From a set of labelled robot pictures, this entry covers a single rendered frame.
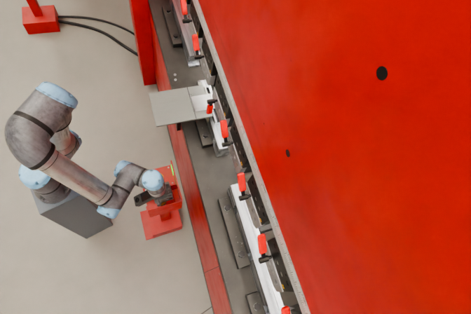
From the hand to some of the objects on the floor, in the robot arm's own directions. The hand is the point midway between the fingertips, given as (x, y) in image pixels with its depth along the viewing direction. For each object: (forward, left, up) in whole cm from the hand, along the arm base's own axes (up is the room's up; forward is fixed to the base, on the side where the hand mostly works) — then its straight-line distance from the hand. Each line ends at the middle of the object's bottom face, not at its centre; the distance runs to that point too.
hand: (158, 200), depth 145 cm
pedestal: (-13, +210, -74) cm, 223 cm away
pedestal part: (0, +5, -74) cm, 74 cm away
